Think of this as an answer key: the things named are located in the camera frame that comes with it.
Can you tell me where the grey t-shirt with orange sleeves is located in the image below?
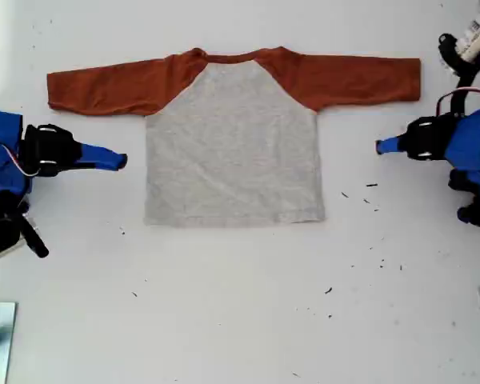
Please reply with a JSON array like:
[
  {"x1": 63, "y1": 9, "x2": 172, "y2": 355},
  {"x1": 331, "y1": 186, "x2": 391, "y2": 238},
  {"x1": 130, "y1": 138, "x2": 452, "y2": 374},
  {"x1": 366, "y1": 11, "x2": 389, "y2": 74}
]
[{"x1": 46, "y1": 46, "x2": 422, "y2": 229}]

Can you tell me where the red and white wire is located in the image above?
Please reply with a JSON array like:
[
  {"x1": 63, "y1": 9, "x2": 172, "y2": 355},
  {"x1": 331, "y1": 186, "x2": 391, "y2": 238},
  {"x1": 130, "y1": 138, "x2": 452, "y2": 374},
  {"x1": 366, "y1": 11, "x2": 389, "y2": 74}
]
[
  {"x1": 435, "y1": 90, "x2": 480, "y2": 118},
  {"x1": 0, "y1": 137, "x2": 39, "y2": 177}
]

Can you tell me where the steel post base plate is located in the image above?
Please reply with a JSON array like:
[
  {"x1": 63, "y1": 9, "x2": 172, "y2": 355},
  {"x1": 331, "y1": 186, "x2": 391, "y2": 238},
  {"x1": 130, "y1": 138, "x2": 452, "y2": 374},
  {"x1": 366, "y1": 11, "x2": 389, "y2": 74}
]
[{"x1": 0, "y1": 302, "x2": 18, "y2": 384}]

